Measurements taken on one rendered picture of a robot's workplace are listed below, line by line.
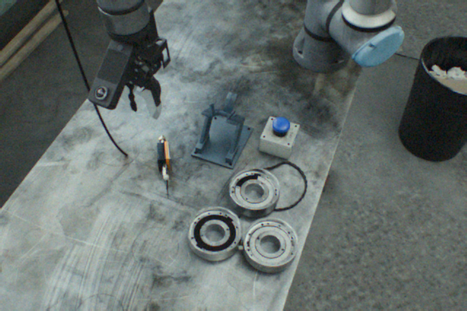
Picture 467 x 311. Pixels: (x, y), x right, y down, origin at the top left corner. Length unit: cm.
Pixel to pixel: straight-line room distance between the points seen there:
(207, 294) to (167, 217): 18
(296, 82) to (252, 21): 26
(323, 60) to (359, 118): 108
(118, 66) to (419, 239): 149
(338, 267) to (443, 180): 62
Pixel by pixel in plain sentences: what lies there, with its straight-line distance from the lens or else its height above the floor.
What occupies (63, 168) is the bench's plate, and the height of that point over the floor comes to 80.
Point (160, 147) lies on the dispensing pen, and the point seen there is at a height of 84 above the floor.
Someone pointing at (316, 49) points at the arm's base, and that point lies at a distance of 134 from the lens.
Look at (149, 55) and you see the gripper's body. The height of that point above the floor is 111.
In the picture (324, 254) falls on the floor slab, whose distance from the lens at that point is 196.
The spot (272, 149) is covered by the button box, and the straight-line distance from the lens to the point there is 115.
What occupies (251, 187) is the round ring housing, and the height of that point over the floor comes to 81.
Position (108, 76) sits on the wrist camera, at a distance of 89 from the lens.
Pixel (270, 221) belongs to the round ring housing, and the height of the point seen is 83.
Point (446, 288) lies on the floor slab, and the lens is 203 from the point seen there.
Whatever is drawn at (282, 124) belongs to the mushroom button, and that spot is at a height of 87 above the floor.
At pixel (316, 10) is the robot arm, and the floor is 97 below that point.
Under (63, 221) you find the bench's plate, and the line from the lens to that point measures 110.
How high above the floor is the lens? 171
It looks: 52 degrees down
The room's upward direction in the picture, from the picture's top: 3 degrees clockwise
